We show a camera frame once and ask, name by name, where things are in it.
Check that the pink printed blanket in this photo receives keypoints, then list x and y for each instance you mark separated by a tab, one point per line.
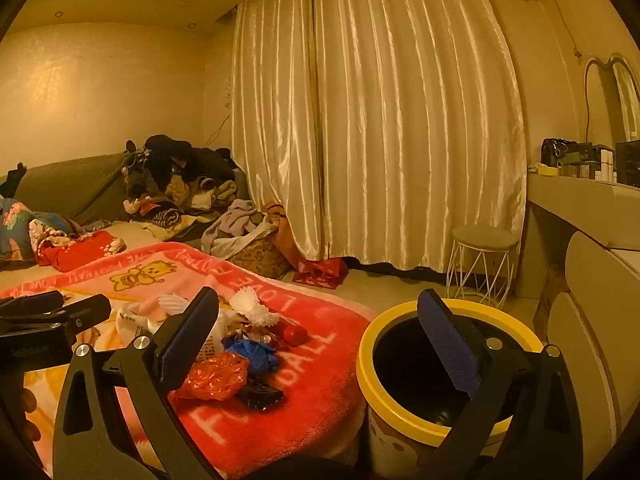
300	385

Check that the cream satin curtain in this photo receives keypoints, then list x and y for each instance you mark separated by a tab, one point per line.
390	135

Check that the red shopping bag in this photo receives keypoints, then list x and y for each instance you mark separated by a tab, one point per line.
320	272

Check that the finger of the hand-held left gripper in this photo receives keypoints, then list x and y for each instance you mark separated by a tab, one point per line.
35	302
75	315

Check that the black shiny wrapper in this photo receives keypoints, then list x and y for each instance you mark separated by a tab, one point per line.
260	396

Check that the white pleated paper liner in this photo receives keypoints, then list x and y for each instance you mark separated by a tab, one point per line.
252	305

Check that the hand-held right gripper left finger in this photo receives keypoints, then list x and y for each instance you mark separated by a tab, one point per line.
186	340

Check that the lavender cloth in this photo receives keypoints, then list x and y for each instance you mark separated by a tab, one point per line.
235	222

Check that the orange bag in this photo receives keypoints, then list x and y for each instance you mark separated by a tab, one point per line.
285	232

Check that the arched vanity mirror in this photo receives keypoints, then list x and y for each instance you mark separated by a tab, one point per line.
612	100

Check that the red plastic bag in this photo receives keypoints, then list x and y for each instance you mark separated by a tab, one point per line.
215	375

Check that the yellow rimmed trash can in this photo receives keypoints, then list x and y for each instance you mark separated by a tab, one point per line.
400	410

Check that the olive bed headboard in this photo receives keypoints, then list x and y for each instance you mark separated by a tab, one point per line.
65	185

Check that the black glossy bag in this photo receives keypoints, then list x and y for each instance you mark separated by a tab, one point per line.
556	152

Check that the floral quilt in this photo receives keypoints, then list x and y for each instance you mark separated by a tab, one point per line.
30	240

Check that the yellow flat box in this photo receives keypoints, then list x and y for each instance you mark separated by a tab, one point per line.
546	171

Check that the pile of dark clothes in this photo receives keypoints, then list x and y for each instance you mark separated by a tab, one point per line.
175	170

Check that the person's left hand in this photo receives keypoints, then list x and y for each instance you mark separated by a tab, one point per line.
31	415

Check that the white flat packet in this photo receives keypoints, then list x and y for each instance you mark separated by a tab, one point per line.
134	322

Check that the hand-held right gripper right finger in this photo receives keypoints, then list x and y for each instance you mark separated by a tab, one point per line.
447	345

